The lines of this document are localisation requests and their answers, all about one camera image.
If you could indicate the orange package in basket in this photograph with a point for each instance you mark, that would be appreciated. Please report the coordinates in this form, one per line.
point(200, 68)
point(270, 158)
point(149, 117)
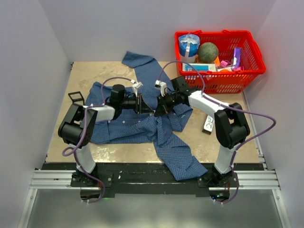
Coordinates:
point(217, 62)

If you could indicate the white chocolate bar box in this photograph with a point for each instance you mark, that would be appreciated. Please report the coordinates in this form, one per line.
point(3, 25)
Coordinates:
point(208, 125)

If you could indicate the red plastic basket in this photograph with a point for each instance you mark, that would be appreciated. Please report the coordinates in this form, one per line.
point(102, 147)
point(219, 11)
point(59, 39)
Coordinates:
point(232, 82)

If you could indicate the black wire frame stand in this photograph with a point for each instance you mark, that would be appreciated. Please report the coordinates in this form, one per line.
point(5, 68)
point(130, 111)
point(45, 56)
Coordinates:
point(76, 97)

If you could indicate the pink small package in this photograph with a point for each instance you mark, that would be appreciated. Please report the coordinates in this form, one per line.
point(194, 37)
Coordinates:
point(224, 64)

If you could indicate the purple snack package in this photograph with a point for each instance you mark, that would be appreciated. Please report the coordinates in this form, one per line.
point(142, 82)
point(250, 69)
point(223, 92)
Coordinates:
point(236, 60)

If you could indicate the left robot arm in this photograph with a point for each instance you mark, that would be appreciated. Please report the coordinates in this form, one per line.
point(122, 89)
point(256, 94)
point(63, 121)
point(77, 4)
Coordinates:
point(77, 128)

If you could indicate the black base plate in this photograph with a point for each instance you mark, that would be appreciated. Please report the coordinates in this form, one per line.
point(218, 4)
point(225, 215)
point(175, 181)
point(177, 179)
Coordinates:
point(143, 178)

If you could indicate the blue white wrapped roll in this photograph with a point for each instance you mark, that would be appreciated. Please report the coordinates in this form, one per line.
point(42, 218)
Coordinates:
point(188, 47)

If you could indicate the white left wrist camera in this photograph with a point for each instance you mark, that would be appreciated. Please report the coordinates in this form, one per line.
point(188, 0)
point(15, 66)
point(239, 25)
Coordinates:
point(136, 86)

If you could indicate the blue plaid shirt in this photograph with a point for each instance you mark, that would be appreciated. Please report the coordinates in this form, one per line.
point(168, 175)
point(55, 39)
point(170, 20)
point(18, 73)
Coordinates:
point(130, 127)

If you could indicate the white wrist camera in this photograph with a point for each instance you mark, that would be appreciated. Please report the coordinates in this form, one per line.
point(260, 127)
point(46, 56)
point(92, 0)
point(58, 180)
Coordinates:
point(136, 86)
point(160, 85)

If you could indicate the blue white razor box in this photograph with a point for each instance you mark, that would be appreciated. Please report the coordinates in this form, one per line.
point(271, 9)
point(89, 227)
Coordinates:
point(199, 67)

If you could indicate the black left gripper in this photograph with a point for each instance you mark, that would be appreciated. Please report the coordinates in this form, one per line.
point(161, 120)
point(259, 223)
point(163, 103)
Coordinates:
point(141, 107)

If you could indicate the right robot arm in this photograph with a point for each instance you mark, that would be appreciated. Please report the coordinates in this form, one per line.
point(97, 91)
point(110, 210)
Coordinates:
point(230, 123)

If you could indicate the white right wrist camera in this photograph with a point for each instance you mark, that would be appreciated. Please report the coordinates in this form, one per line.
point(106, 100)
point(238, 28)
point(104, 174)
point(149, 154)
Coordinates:
point(160, 85)

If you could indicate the green round melon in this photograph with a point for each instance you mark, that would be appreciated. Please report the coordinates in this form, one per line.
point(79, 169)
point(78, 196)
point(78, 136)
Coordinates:
point(208, 52)

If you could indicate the aluminium frame rail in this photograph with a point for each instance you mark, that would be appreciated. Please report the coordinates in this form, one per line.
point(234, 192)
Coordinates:
point(247, 180)

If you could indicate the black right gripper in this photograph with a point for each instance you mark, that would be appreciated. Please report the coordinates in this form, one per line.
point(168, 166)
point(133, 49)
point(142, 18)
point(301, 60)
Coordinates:
point(163, 109)

